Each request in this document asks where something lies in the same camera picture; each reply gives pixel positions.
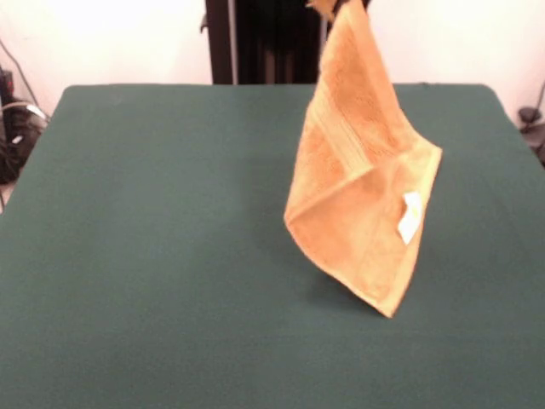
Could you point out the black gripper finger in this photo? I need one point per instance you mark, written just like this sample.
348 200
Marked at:
366 3

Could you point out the orange terry towel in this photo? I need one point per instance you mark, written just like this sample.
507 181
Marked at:
357 191

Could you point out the dark green table cloth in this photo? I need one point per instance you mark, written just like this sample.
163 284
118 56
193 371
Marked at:
127 255

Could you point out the black power strip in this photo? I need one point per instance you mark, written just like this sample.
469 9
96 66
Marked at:
7 81

